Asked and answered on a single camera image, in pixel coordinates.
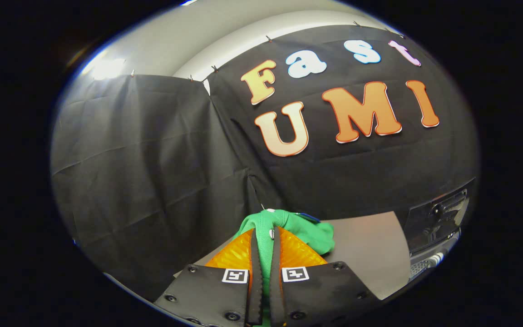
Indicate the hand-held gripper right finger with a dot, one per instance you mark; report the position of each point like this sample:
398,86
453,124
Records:
276,272

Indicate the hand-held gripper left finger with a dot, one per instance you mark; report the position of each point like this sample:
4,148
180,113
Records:
256,272

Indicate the green polo shirt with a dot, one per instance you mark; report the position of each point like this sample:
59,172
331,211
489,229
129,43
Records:
307,231

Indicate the grey washing machine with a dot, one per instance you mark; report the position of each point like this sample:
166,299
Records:
429,262

